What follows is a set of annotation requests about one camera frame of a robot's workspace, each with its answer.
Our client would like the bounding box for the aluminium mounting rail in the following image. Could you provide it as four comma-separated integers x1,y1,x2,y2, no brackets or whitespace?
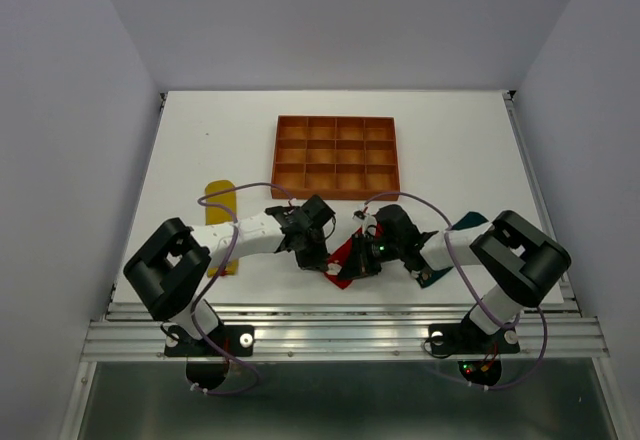
81,303,609,362

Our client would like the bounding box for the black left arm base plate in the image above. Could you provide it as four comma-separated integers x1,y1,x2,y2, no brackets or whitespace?
160,324,255,358

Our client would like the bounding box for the orange compartment tray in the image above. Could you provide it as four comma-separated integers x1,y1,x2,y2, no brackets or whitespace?
271,115,400,201

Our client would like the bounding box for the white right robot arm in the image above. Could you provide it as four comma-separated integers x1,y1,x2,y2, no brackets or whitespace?
327,204,572,355

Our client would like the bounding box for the dark green sock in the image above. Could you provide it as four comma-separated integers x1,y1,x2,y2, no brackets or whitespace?
416,212,490,288

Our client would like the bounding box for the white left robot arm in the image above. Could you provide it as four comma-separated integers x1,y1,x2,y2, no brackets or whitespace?
123,195,335,354

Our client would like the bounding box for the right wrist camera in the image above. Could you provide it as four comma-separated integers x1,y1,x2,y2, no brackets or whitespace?
353,210,378,237

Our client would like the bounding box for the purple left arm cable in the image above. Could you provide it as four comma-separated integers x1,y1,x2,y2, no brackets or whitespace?
189,182,296,397

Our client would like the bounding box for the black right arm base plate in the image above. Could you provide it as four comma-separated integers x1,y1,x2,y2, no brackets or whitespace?
423,323,520,358

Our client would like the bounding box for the yellow sock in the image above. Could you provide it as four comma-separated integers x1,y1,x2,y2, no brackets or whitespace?
204,180,239,276

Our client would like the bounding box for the red sock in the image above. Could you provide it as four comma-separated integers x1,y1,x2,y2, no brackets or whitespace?
324,229,372,290

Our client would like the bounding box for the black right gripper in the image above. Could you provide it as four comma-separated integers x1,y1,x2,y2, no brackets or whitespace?
336,231,403,281

